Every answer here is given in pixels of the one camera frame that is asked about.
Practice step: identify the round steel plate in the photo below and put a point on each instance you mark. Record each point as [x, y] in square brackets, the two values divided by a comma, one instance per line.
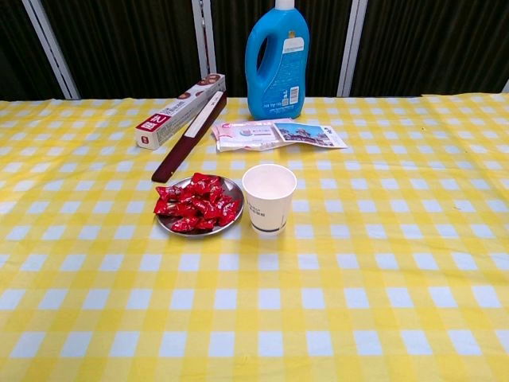
[234, 188]

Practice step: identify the white paper cup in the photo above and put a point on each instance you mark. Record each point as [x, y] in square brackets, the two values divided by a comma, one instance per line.
[268, 215]

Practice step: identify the pink wet wipes pack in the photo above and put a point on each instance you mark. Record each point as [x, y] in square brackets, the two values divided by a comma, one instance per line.
[242, 135]

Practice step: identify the building photo postcard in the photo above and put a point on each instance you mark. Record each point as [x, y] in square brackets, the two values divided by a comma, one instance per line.
[306, 135]

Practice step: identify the dark red folded fan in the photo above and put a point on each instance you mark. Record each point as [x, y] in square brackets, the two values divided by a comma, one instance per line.
[187, 139]

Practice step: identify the white red cling film box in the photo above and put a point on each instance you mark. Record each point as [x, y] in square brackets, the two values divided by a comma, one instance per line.
[175, 113]

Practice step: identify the blue detergent bottle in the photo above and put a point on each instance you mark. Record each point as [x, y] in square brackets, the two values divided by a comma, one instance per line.
[278, 79]

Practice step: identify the yellow white checkered tablecloth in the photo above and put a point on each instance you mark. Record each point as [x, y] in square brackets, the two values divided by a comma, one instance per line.
[358, 278]

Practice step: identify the black pleated curtain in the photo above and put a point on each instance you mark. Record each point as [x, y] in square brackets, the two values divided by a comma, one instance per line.
[119, 40]

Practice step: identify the grey metal frame post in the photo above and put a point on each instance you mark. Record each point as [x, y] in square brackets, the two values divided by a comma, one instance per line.
[203, 40]
[51, 51]
[352, 47]
[506, 85]

